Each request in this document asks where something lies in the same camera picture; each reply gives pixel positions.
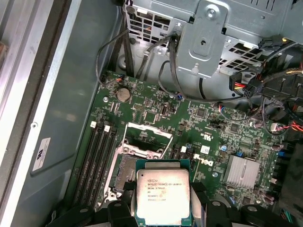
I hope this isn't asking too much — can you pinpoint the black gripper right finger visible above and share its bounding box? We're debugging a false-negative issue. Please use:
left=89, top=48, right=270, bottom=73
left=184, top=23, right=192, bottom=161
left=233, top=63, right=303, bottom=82
left=190, top=181, right=296, bottom=227

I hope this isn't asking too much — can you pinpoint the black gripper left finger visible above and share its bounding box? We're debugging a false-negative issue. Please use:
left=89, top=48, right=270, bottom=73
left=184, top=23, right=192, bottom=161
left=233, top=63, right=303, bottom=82
left=45, top=181, right=137, bottom=227

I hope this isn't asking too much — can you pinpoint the silver cpu green rim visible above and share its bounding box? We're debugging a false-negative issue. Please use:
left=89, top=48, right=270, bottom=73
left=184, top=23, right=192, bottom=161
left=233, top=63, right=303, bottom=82
left=134, top=158, right=192, bottom=227

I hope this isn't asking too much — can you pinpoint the cpu socket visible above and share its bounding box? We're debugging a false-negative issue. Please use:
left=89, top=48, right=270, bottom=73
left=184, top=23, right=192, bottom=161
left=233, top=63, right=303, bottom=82
left=105, top=153, right=137, bottom=207

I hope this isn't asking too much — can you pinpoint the green RAM stick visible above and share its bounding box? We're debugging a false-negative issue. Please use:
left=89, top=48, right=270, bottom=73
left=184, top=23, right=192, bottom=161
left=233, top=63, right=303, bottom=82
left=191, top=157, right=202, bottom=184

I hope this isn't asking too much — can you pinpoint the silver finned chipset heatsink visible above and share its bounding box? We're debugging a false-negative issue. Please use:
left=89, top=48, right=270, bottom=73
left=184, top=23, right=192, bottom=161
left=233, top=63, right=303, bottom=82
left=223, top=155, right=261, bottom=190

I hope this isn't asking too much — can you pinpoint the green motherboard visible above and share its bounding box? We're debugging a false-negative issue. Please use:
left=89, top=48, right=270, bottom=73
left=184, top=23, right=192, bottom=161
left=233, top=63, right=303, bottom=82
left=71, top=70, right=303, bottom=227

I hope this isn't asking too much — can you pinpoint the white printed sticker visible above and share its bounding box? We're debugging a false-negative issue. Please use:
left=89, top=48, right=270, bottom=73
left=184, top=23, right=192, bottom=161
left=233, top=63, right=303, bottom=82
left=31, top=136, right=52, bottom=174

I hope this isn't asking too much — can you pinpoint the round coin battery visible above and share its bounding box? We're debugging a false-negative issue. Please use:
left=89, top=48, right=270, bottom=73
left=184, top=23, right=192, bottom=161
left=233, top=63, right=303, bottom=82
left=115, top=87, right=131, bottom=103

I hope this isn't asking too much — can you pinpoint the black pc case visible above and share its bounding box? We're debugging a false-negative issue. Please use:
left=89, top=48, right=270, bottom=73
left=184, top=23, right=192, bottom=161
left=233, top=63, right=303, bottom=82
left=0, top=0, right=303, bottom=227

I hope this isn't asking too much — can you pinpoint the black power connector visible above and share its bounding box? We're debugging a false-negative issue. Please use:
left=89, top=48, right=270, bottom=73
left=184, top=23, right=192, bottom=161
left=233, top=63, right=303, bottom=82
left=229, top=72, right=264, bottom=101

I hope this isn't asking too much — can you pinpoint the silver metal drive cage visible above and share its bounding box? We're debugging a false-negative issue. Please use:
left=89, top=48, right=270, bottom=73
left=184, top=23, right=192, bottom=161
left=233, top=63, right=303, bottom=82
left=123, top=0, right=303, bottom=80

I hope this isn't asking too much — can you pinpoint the thin black loop wire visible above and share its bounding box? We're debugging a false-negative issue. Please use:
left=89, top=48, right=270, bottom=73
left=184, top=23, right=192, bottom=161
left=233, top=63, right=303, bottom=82
left=94, top=29, right=130, bottom=85

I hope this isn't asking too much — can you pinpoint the black round cable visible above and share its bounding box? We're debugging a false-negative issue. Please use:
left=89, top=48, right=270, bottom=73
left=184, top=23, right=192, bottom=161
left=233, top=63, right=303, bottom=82
left=136, top=33, right=177, bottom=80

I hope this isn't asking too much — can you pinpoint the flat black cable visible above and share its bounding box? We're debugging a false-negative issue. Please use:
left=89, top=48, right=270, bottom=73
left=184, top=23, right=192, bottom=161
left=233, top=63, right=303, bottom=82
left=122, top=29, right=137, bottom=79

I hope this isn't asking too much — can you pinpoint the thick black cable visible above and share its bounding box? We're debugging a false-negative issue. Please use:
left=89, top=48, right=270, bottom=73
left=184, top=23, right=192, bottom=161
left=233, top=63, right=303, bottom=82
left=157, top=33, right=261, bottom=104

